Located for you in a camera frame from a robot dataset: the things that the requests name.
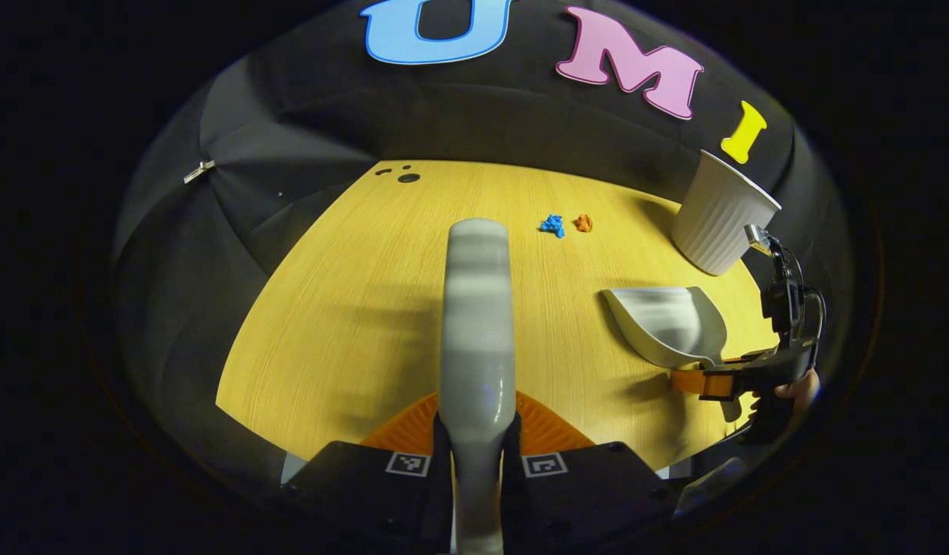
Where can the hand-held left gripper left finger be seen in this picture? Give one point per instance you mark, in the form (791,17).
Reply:
(366,493)

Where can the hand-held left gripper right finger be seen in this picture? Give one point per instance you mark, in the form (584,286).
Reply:
(590,493)

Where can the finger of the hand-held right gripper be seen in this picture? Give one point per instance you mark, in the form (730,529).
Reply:
(748,357)
(701,383)

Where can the white dustpan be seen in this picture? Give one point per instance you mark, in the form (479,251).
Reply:
(667,324)

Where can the white ribbed garbage bin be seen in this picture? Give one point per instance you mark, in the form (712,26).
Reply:
(713,223)

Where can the small white broom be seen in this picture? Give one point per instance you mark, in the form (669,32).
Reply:
(478,347)

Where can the orange paper trash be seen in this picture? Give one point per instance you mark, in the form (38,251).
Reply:
(583,223)

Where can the blue paper trash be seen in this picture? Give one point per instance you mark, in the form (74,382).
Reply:
(553,225)

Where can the wooden desktop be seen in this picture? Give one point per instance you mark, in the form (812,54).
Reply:
(351,308)

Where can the white cloth clip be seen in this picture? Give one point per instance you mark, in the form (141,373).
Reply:
(199,170)

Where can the black backdrop cloth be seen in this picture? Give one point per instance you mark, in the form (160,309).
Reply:
(289,116)

